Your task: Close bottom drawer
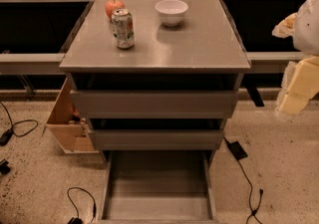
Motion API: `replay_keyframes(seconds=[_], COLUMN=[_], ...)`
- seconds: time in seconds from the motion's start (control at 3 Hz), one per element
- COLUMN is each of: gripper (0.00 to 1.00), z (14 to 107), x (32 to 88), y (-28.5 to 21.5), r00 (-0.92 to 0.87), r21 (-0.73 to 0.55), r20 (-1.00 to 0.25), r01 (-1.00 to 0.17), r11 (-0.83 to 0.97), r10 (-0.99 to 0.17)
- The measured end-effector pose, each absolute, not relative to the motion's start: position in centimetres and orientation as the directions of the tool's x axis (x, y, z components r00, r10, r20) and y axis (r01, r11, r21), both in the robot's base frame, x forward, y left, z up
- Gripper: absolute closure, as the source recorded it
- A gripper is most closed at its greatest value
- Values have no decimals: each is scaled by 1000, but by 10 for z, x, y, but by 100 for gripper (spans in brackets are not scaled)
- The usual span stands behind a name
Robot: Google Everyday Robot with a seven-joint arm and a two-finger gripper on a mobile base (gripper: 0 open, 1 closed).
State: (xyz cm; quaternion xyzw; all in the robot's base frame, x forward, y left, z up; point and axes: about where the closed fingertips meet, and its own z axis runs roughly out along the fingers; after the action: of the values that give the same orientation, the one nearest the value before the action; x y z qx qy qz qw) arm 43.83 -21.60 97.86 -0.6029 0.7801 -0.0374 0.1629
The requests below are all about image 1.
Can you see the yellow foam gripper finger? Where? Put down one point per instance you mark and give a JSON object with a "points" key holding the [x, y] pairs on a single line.
{"points": [[285, 28], [299, 85]]}

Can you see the grey bottom drawer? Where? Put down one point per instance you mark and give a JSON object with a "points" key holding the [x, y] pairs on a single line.
{"points": [[157, 187]]}

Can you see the grey drawer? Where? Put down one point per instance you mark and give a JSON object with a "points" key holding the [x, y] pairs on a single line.
{"points": [[155, 104], [160, 139], [157, 187]]}

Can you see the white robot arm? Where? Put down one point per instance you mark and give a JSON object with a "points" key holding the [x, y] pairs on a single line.
{"points": [[306, 33]]}

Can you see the grey drawer cabinet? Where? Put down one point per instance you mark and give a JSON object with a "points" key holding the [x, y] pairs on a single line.
{"points": [[202, 53]]}

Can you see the grey middle drawer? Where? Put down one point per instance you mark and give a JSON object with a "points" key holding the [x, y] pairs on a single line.
{"points": [[160, 139]]}

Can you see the grey top drawer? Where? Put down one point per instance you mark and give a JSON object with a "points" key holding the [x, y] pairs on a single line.
{"points": [[155, 104]]}

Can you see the black power adapter right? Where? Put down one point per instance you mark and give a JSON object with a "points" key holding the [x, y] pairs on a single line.
{"points": [[237, 150]]}

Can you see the white ceramic bowl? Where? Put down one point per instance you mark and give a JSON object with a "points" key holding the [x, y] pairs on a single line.
{"points": [[171, 12]]}

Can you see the crumpled soda can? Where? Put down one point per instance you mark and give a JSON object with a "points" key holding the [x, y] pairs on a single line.
{"points": [[122, 22]]}

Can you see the red apple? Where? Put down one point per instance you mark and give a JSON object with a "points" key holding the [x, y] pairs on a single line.
{"points": [[112, 5]]}

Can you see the black object left edge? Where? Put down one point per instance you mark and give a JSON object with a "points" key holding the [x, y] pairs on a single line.
{"points": [[4, 168]]}

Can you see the grey metal rail right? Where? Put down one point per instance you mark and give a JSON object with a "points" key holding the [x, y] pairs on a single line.
{"points": [[271, 62]]}

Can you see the grey metal rail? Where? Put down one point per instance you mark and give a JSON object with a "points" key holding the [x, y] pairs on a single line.
{"points": [[271, 62], [30, 64]]}

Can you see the grey metal rail left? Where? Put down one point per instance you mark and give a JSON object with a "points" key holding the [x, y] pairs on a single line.
{"points": [[30, 64]]}

